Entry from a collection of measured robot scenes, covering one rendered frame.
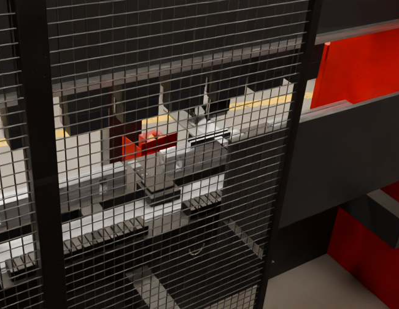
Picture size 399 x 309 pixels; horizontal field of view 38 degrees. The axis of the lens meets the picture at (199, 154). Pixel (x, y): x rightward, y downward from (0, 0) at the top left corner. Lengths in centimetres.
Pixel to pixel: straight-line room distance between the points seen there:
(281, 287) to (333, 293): 27
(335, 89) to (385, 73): 34
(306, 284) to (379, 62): 124
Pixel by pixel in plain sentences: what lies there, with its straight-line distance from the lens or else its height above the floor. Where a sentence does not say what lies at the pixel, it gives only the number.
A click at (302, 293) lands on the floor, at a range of 318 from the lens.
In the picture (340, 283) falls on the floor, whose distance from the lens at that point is 330.
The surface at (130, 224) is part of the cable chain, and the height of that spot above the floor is 104.
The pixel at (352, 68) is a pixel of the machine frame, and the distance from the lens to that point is 294.
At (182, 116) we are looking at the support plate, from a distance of 251.
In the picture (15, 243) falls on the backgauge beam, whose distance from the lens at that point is 189.
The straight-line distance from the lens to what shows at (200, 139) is 236.
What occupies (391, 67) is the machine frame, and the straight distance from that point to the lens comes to 278.
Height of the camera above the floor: 223
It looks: 33 degrees down
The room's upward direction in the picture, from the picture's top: 5 degrees clockwise
